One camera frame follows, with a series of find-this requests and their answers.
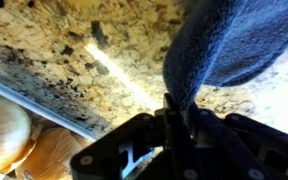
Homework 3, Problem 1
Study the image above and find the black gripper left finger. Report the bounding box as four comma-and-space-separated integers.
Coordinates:
70, 93, 192, 180

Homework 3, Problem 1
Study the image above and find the yellow onion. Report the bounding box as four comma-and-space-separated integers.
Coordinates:
0, 89, 32, 176
14, 127, 87, 180

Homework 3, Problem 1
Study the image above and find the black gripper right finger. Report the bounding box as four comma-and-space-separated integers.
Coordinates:
188, 105, 288, 180

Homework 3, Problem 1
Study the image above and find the white tray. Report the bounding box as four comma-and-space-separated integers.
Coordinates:
0, 73, 100, 143

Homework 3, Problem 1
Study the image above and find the blue terry cloth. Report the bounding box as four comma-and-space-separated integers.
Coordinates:
162, 0, 288, 113

